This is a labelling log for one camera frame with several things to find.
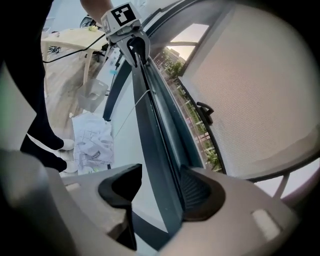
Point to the light wooden desk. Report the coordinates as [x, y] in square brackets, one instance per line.
[72, 37]

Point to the black office chair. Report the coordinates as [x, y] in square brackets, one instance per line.
[85, 21]

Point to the person's left forearm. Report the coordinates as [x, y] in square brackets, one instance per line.
[97, 10]

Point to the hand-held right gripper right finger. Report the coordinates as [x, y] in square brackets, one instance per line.
[212, 225]

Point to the black trousers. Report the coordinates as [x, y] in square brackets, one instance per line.
[37, 100]

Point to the white shoe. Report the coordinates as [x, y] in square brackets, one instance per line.
[67, 145]
[70, 167]

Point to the black window frame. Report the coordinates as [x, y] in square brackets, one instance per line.
[122, 75]

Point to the small teal object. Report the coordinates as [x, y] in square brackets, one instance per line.
[113, 72]

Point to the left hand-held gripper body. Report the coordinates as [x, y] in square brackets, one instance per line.
[120, 20]

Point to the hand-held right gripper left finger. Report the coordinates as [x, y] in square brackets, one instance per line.
[117, 187]

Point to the yellow flowers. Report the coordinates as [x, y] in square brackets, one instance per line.
[93, 28]

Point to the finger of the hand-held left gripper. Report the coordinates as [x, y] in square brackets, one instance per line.
[145, 47]
[126, 48]

